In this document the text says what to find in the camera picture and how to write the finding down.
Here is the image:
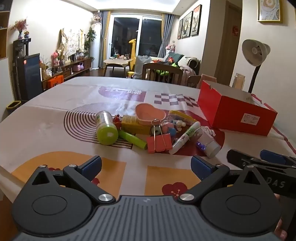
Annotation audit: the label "grey and yellow curtain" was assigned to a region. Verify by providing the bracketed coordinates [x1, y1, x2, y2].
[159, 13, 177, 56]
[100, 10, 112, 69]

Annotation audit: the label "orange binder clip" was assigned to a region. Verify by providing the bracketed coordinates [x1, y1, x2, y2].
[146, 119, 173, 154]

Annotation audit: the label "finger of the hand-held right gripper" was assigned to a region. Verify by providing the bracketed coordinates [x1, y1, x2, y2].
[260, 150, 296, 166]
[227, 149, 296, 174]

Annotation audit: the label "yellow giraffe toy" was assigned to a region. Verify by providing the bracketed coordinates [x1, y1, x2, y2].
[128, 39, 137, 72]

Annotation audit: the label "wooden TV cabinet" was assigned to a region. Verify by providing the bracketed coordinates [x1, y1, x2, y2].
[41, 58, 92, 91]

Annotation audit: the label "pink heart-shaped dish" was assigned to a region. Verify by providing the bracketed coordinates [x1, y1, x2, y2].
[135, 103, 167, 127]

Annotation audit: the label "yellow pencil pouch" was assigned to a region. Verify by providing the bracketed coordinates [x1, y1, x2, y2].
[168, 110, 199, 126]

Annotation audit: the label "framed wall picture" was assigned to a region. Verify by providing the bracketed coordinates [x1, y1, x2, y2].
[181, 11, 193, 39]
[191, 4, 202, 37]
[177, 18, 184, 40]

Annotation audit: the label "white plastic bag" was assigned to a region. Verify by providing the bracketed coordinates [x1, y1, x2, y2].
[133, 55, 152, 80]

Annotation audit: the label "white standing air conditioner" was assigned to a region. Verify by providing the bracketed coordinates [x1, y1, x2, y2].
[91, 22, 102, 69]

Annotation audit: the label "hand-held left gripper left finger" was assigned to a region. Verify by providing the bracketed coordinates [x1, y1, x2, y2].
[31, 155, 116, 205]

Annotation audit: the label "black floor appliance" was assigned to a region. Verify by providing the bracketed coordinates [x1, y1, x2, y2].
[16, 53, 42, 102]

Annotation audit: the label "red cardboard box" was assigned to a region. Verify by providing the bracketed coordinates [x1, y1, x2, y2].
[197, 80, 278, 137]

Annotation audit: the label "trash bin with yellow rim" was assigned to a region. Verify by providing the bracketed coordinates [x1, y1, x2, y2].
[6, 100, 22, 114]

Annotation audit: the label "person's right hand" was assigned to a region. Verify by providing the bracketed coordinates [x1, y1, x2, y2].
[273, 218, 289, 241]

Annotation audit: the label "gold framed picture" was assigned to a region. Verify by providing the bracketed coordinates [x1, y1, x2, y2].
[257, 0, 283, 23]

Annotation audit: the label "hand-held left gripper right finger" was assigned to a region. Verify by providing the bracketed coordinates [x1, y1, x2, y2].
[179, 155, 264, 205]

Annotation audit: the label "green marker pen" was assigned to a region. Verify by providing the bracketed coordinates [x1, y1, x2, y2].
[118, 130, 148, 150]

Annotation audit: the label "wooden door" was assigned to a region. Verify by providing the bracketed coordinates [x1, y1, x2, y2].
[215, 0, 242, 87]

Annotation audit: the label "black water dispenser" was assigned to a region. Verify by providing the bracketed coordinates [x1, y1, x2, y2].
[13, 38, 32, 70]

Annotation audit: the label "pink toy figure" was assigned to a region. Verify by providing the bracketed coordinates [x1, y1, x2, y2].
[159, 119, 186, 138]

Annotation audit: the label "vase with pink flowers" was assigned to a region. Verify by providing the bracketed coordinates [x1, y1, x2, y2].
[10, 19, 28, 39]

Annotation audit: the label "glass jar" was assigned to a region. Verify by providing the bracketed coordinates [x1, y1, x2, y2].
[232, 73, 246, 90]

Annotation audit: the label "clear bottle with green cap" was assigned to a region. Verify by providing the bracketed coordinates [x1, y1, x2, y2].
[95, 110, 119, 146]

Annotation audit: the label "hanging pale clothes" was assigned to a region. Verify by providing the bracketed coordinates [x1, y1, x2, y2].
[57, 28, 86, 57]

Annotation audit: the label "grey desk lamp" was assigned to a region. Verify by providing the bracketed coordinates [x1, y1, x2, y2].
[242, 39, 271, 93]

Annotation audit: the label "wooden coffee table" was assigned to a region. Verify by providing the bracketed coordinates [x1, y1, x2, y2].
[103, 58, 134, 77]

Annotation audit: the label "white tube with green label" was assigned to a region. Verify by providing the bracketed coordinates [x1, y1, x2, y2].
[169, 121, 201, 155]

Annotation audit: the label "green potted plant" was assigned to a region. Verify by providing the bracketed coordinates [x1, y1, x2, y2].
[85, 29, 97, 59]

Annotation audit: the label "small red toy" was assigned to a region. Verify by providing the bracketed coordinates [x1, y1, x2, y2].
[113, 114, 122, 131]

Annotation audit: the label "sofa with clothes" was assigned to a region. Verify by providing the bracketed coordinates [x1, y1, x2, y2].
[150, 52, 201, 76]

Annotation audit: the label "wooden dining chair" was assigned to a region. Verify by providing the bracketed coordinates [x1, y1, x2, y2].
[187, 75, 202, 89]
[142, 63, 183, 84]

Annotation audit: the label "orange crate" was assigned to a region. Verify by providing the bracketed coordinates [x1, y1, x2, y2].
[47, 75, 64, 89]

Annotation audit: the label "pink towel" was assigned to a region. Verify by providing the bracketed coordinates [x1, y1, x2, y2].
[201, 74, 217, 83]

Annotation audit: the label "yellow small carton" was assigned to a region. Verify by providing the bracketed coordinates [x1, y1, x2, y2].
[121, 115, 152, 136]

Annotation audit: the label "glass balcony door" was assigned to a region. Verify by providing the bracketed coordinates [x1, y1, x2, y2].
[110, 13, 164, 60]

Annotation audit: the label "wooden wall shelf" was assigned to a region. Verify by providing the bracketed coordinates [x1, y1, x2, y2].
[0, 0, 14, 61]

